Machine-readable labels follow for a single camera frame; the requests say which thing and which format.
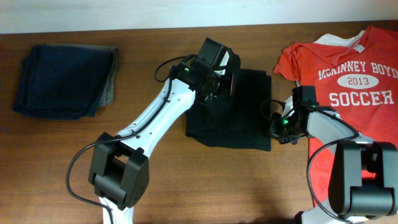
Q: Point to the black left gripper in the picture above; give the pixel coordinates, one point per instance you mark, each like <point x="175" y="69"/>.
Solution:
<point x="226" y="83"/>

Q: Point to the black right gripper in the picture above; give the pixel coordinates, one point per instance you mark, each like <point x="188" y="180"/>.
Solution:
<point x="285" y="135"/>

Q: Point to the black shorts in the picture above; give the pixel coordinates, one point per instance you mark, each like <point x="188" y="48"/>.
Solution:
<point x="237" y="121"/>

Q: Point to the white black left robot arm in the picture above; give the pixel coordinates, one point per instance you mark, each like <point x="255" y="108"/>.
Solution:
<point x="119" y="170"/>

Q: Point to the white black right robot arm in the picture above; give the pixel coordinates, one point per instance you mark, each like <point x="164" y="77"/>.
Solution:
<point x="363" y="182"/>

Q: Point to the red soccer t-shirt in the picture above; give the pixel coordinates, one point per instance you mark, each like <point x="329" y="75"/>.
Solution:
<point x="371" y="106"/>

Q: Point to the white garment under red shirt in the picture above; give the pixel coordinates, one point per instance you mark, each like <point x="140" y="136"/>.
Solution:
<point x="328" y="62"/>

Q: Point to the folded grey garment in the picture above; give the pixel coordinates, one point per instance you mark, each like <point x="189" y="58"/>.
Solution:
<point x="108" y="93"/>

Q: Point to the folded navy blue garment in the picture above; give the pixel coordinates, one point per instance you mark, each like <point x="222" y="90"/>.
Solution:
<point x="61" y="82"/>

